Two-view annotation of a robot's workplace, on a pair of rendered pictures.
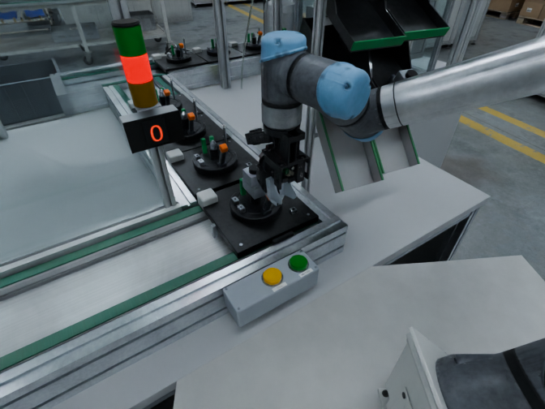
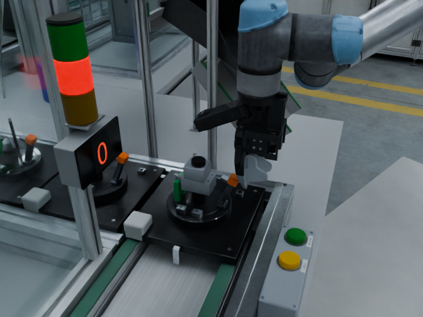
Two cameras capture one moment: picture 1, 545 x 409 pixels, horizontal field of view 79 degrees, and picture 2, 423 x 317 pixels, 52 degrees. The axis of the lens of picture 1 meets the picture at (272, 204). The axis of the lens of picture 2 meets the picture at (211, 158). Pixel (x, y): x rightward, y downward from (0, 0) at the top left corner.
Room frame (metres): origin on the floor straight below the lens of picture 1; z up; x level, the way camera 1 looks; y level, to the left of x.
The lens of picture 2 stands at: (0.07, 0.48, 1.57)
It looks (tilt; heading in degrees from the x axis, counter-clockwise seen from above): 32 degrees down; 322
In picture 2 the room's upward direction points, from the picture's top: straight up
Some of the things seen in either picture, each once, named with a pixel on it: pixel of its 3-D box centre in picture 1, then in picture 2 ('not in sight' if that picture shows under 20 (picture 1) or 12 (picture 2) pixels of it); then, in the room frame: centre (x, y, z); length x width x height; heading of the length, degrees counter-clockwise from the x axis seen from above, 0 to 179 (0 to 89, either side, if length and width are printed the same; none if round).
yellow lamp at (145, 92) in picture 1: (143, 92); (79, 104); (0.67, 0.27, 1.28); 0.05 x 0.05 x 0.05
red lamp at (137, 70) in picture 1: (136, 66); (73, 73); (0.67, 0.27, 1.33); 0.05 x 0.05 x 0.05
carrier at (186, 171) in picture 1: (213, 151); (94, 170); (0.89, 0.18, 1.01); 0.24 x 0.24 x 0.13; 33
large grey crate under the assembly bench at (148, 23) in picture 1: (134, 21); not in sight; (5.83, 2.18, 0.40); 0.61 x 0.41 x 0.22; 115
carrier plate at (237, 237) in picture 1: (255, 209); (199, 211); (0.68, 0.04, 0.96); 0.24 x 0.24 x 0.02; 33
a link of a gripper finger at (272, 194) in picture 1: (275, 195); (252, 174); (0.57, -0.01, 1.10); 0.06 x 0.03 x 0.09; 32
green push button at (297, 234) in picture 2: (298, 263); (295, 237); (0.49, -0.06, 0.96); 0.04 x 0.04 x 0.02
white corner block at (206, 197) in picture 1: (208, 200); (138, 226); (0.71, 0.18, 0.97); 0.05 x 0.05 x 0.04; 33
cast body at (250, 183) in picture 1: (253, 177); (194, 172); (0.69, 0.05, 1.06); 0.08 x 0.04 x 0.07; 32
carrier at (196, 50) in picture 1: (217, 45); not in sight; (2.09, 0.32, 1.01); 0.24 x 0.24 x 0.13; 33
